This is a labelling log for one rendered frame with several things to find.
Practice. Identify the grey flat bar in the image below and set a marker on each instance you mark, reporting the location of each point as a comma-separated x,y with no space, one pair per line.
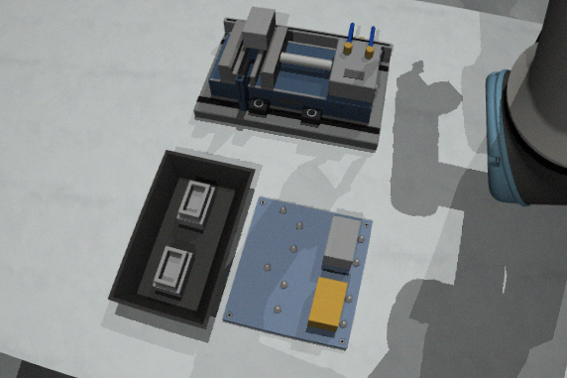
257,66
243,55

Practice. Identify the yellow rectangular block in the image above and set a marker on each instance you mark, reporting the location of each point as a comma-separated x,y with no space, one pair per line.
327,304

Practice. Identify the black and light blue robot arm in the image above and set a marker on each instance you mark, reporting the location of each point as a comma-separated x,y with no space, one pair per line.
527,119

